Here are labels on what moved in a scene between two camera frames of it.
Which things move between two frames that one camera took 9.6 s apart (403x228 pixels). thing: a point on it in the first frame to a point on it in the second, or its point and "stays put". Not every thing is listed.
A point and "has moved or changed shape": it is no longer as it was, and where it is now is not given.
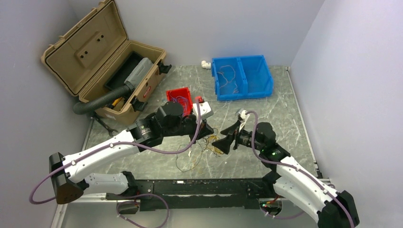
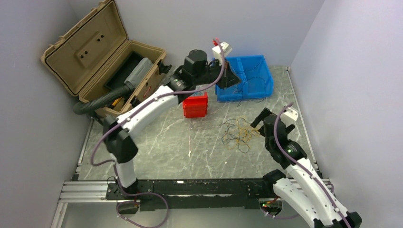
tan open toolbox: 92,59 stays put
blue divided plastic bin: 237,78 stays put
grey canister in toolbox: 139,72 stays put
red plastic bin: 182,95 has moved or changed shape
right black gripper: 225,144 to 265,111
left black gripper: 204,128 to 228,79
